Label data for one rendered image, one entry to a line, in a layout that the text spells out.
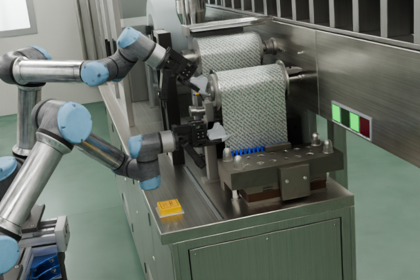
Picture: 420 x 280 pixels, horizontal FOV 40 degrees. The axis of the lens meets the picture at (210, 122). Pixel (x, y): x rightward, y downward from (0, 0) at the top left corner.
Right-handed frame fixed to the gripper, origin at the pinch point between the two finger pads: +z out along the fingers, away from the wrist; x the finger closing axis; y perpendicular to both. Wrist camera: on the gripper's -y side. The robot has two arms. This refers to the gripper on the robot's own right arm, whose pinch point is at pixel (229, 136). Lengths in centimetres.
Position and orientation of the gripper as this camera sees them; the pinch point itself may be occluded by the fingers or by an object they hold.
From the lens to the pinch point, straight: 205.1
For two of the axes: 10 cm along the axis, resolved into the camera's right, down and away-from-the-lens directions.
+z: 9.6, -1.6, 2.2
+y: -0.9, -9.6, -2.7
